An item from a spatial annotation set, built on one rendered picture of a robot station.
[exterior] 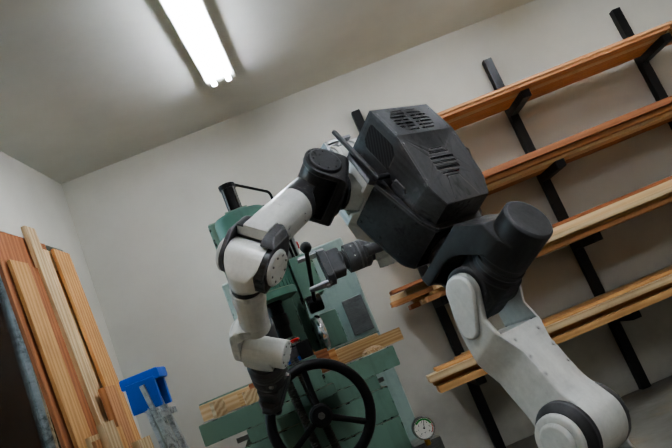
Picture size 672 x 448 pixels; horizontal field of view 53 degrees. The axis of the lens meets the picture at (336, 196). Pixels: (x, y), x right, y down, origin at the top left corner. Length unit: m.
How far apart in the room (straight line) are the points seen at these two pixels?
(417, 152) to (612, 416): 0.67
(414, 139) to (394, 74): 3.34
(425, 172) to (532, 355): 0.45
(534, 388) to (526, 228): 0.34
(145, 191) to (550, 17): 3.13
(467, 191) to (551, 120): 3.42
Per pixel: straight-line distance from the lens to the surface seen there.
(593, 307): 4.26
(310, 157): 1.51
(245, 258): 1.35
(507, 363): 1.53
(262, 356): 1.53
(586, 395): 1.51
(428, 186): 1.49
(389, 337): 2.21
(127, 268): 4.78
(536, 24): 5.20
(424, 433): 2.01
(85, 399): 3.73
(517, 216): 1.44
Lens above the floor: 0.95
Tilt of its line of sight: 12 degrees up
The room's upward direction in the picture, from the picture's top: 22 degrees counter-clockwise
